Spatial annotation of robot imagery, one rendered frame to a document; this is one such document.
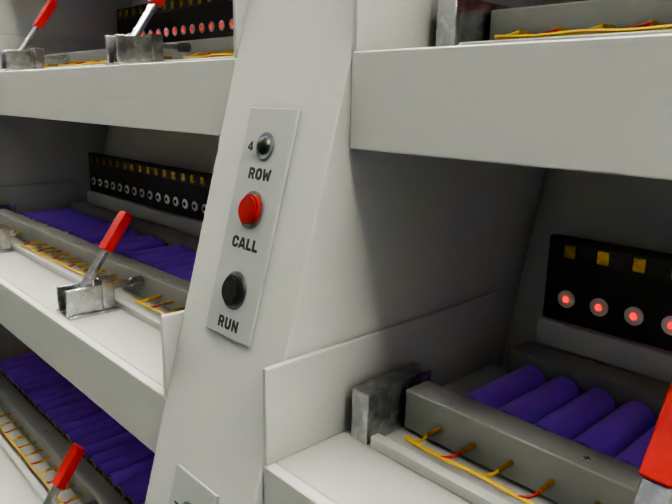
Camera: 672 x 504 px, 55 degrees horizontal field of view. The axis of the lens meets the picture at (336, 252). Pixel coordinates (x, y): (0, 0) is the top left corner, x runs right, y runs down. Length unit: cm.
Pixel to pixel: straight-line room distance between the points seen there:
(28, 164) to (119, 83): 47
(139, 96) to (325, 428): 27
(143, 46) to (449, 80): 32
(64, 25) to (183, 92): 57
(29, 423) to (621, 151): 66
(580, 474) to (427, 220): 15
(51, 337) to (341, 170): 32
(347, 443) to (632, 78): 22
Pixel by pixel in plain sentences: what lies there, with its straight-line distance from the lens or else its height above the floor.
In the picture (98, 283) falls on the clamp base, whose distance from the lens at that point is 56.
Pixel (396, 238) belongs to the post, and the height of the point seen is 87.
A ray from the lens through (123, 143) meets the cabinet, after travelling 95.
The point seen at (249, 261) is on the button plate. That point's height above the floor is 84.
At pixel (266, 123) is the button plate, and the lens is 34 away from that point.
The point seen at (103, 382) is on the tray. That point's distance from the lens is 48.
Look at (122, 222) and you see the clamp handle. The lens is 55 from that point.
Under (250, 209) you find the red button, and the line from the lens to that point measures 33.
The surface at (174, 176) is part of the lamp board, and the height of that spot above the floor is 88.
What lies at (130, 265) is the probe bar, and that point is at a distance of 60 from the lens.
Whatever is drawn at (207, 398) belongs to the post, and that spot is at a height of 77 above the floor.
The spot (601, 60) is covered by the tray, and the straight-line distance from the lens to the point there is 24.
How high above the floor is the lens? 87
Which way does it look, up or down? 3 degrees down
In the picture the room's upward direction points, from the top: 12 degrees clockwise
